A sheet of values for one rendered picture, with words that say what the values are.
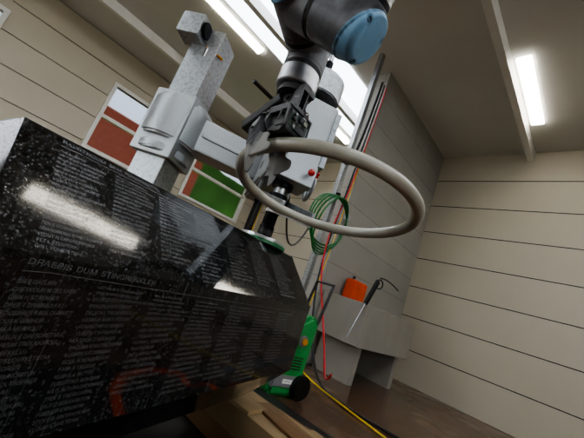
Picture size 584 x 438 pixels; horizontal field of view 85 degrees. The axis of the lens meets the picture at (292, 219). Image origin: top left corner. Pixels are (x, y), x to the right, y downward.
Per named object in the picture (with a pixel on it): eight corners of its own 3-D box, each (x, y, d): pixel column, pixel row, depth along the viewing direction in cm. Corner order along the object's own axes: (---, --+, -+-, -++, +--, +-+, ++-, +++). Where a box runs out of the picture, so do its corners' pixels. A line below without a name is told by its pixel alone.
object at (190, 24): (170, 31, 196) (180, 12, 200) (193, 53, 210) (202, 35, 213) (189, 23, 183) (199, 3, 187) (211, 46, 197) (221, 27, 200)
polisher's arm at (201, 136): (136, 120, 171) (155, 82, 177) (140, 140, 203) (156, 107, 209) (259, 180, 195) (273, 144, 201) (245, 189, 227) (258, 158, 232)
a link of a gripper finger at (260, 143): (252, 158, 58) (275, 124, 62) (233, 161, 62) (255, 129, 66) (262, 170, 60) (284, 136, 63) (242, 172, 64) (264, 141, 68)
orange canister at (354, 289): (335, 297, 400) (343, 272, 407) (355, 305, 433) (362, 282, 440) (349, 301, 384) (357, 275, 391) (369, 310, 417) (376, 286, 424)
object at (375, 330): (300, 362, 363) (324, 289, 381) (357, 370, 449) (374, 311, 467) (344, 388, 318) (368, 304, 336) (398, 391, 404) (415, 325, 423)
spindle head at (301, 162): (249, 190, 170) (279, 119, 180) (287, 206, 175) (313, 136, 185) (264, 174, 136) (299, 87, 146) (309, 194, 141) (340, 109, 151)
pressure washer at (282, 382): (279, 381, 258) (314, 279, 277) (306, 402, 230) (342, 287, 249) (244, 376, 239) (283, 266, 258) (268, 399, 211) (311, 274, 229)
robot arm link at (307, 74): (273, 68, 71) (299, 96, 77) (265, 85, 70) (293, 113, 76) (302, 55, 65) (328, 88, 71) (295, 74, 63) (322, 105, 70)
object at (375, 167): (222, 191, 99) (225, 182, 100) (355, 248, 111) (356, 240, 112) (257, 110, 54) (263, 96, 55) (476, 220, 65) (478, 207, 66)
